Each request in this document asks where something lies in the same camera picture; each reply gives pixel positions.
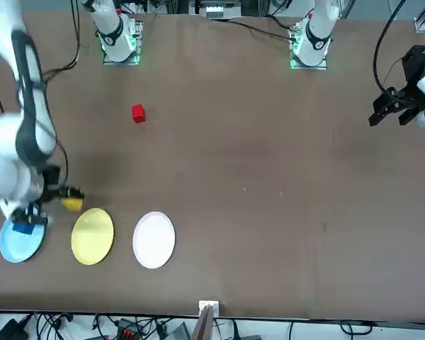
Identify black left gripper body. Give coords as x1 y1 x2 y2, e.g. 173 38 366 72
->
402 45 425 109

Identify black table cable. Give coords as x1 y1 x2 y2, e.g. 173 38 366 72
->
228 18 295 39

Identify light blue plate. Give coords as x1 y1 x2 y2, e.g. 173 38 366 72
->
0 208 49 264

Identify flat black power adapter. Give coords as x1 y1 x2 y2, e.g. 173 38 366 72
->
0 318 30 340

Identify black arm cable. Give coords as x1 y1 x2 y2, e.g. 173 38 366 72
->
373 0 407 95
12 0 82 199

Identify white plate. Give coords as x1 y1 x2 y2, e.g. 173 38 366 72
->
132 211 176 269

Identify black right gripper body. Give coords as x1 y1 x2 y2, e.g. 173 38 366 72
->
38 165 70 203

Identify yellow cube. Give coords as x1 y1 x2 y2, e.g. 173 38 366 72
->
61 197 84 213

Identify blue cube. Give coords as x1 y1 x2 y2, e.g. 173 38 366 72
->
13 221 35 235

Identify red cube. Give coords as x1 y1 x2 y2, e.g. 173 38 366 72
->
131 103 146 124

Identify white power strip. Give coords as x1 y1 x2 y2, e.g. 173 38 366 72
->
205 5 234 21

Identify black strip orange switches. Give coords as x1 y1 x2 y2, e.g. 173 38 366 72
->
113 317 142 339

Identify yellow plate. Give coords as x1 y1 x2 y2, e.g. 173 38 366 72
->
71 208 115 266

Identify aluminium profile post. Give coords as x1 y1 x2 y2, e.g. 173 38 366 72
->
193 300 220 340

